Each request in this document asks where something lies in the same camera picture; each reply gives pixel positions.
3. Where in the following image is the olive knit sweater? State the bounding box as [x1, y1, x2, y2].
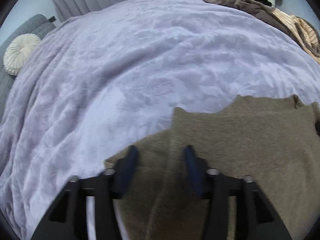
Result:
[117, 95, 319, 239]

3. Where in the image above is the lavender plush bed blanket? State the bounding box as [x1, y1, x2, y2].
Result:
[1, 0, 319, 239]

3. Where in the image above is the round cream pleated cushion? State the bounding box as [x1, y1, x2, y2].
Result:
[3, 34, 41, 76]

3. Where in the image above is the brown striped garment pile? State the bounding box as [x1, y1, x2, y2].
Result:
[203, 0, 319, 62]

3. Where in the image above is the grey quilted headboard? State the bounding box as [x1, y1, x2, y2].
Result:
[1, 14, 55, 115]

